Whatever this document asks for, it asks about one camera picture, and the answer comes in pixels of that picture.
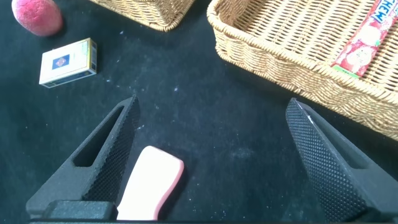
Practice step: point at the red Hi-Chew candy pack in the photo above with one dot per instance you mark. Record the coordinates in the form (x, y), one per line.
(363, 43)

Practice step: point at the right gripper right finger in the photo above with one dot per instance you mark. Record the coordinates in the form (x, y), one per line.
(335, 168)

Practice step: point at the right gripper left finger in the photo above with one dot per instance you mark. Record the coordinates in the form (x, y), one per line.
(105, 168)

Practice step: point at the red peach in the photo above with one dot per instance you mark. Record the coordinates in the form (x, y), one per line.
(37, 15)

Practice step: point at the pink squeeze bottle white cap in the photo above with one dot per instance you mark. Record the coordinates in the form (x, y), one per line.
(149, 183)

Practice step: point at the cream yellow soap box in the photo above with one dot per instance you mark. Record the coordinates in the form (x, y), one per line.
(65, 60)

